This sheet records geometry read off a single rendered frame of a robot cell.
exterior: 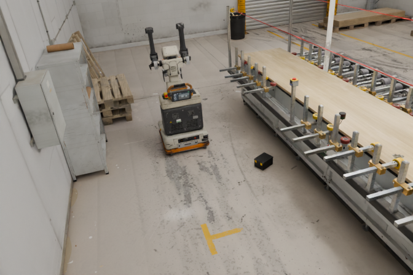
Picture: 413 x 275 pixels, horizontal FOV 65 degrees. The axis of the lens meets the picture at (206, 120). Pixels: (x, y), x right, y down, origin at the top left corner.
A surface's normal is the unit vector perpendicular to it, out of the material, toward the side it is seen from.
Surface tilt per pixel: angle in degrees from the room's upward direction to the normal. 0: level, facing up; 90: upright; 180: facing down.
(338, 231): 0
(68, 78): 90
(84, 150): 90
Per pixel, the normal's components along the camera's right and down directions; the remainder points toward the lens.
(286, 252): -0.07, -0.88
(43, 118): 0.28, 0.43
